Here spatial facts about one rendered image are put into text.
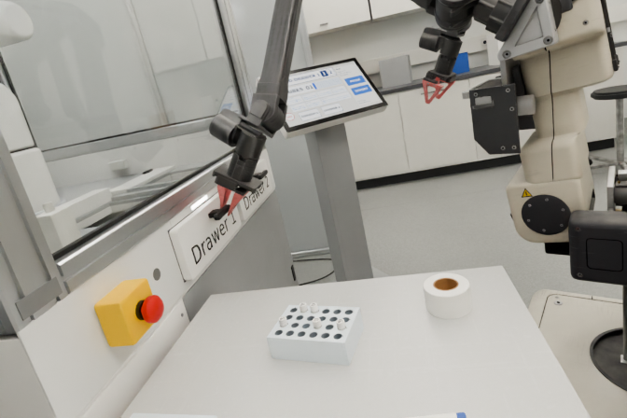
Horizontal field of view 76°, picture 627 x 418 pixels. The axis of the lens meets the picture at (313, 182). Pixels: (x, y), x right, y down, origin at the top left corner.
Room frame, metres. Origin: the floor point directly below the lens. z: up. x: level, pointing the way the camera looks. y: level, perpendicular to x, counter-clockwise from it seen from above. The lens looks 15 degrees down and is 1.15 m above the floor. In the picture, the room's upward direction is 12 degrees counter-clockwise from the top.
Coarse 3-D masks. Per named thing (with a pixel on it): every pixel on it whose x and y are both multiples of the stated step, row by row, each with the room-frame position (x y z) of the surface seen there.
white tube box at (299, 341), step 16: (288, 320) 0.55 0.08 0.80; (304, 320) 0.55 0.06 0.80; (336, 320) 0.54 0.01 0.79; (352, 320) 0.52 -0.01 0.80; (272, 336) 0.52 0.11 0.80; (288, 336) 0.51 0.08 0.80; (304, 336) 0.51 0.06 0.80; (320, 336) 0.50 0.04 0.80; (336, 336) 0.50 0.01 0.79; (352, 336) 0.50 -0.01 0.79; (272, 352) 0.52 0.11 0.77; (288, 352) 0.51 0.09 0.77; (304, 352) 0.50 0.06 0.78; (320, 352) 0.49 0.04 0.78; (336, 352) 0.48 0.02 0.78; (352, 352) 0.49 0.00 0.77
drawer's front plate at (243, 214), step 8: (264, 160) 1.31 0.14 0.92; (256, 168) 1.21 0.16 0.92; (264, 168) 1.29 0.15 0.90; (264, 176) 1.27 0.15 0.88; (264, 184) 1.25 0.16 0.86; (248, 192) 1.11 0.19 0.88; (256, 192) 1.17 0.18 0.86; (264, 192) 1.23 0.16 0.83; (248, 200) 1.10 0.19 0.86; (256, 200) 1.15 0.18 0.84; (240, 208) 1.04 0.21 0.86; (248, 208) 1.08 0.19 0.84; (240, 216) 1.04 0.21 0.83
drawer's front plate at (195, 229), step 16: (208, 208) 0.87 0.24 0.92; (192, 224) 0.79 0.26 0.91; (208, 224) 0.85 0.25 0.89; (224, 224) 0.92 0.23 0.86; (240, 224) 1.00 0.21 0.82; (176, 240) 0.73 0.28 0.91; (192, 240) 0.77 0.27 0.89; (208, 240) 0.83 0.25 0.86; (224, 240) 0.90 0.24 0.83; (176, 256) 0.73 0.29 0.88; (192, 256) 0.75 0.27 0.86; (208, 256) 0.81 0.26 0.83; (192, 272) 0.74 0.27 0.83
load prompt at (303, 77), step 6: (312, 72) 1.87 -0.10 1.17; (318, 72) 1.88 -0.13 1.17; (324, 72) 1.89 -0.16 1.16; (330, 72) 1.90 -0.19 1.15; (294, 78) 1.82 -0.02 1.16; (300, 78) 1.83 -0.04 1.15; (306, 78) 1.84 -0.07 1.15; (312, 78) 1.84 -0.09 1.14; (318, 78) 1.85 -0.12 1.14; (288, 84) 1.79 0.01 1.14; (294, 84) 1.80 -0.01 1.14
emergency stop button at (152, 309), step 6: (150, 300) 0.53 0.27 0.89; (156, 300) 0.54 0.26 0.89; (144, 306) 0.52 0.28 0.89; (150, 306) 0.53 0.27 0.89; (156, 306) 0.53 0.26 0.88; (162, 306) 0.55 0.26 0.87; (144, 312) 0.52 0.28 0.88; (150, 312) 0.52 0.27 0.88; (156, 312) 0.53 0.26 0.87; (162, 312) 0.54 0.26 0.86; (144, 318) 0.52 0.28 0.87; (150, 318) 0.52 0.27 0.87; (156, 318) 0.53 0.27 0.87
